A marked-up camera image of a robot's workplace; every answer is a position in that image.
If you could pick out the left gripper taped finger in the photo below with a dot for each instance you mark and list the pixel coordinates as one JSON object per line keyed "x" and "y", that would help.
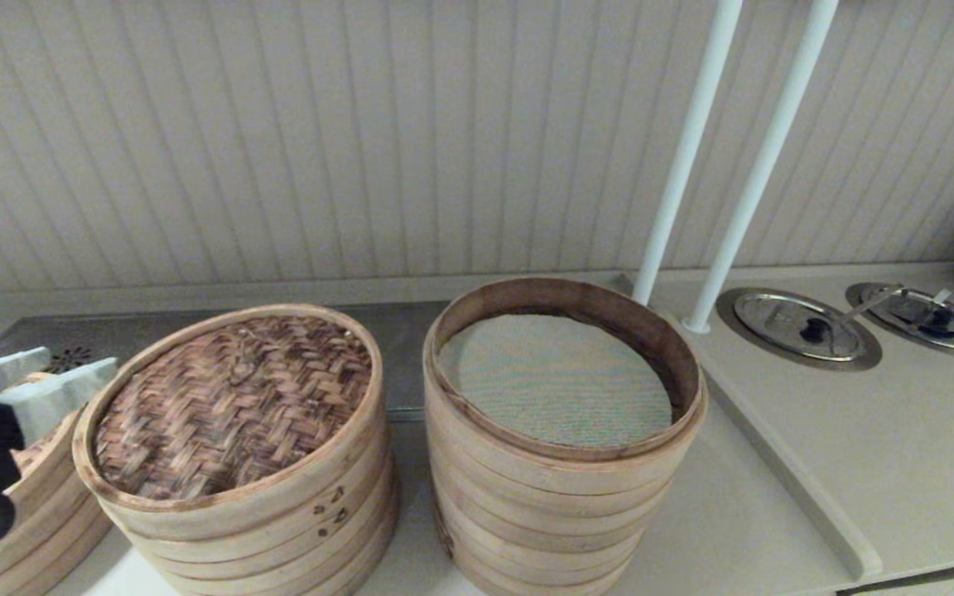
{"x": 55, "y": 397}
{"x": 5, "y": 371}

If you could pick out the pale woven bamboo steamer lid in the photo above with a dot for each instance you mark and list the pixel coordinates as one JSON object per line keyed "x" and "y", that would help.
{"x": 50, "y": 463}

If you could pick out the tall bamboo steamer stack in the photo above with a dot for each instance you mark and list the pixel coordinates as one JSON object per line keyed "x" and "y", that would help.
{"x": 543, "y": 513}

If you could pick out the grey-green mesh steamer liner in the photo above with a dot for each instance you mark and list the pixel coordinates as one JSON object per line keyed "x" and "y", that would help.
{"x": 560, "y": 385}

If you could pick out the steel pot lid black knob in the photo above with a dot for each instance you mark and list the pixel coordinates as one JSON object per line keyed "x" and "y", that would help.
{"x": 783, "y": 319}
{"x": 953, "y": 331}

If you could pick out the steel drain panel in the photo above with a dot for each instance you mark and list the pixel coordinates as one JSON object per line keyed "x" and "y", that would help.
{"x": 113, "y": 331}

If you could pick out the white round pole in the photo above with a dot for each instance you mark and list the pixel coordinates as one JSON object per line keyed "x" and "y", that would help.
{"x": 684, "y": 149}
{"x": 758, "y": 165}

